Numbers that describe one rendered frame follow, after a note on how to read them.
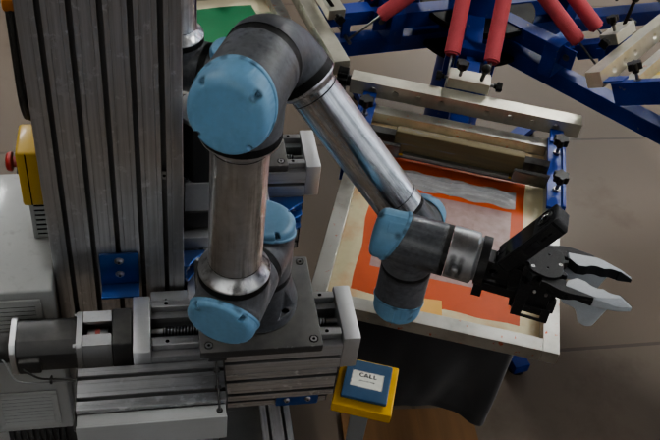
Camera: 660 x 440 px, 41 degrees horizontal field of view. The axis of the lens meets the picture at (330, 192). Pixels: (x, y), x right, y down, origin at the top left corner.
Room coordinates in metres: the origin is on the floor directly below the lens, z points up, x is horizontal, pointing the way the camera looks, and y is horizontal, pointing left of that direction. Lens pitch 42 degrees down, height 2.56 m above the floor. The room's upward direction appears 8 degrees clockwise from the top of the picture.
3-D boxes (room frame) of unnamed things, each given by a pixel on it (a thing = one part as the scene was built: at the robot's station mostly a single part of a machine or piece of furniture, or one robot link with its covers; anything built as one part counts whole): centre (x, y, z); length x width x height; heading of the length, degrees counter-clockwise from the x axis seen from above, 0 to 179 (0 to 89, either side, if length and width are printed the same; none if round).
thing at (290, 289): (1.09, 0.11, 1.31); 0.15 x 0.15 x 0.10
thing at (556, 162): (1.92, -0.61, 0.97); 0.30 x 0.05 x 0.07; 174
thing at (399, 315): (0.93, -0.13, 1.56); 0.11 x 0.08 x 0.11; 169
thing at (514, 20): (2.76, -0.41, 0.99); 0.82 x 0.79 x 0.12; 174
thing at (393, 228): (0.91, -0.13, 1.65); 0.11 x 0.08 x 0.09; 79
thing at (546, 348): (1.71, -0.31, 0.97); 0.79 x 0.58 x 0.04; 174
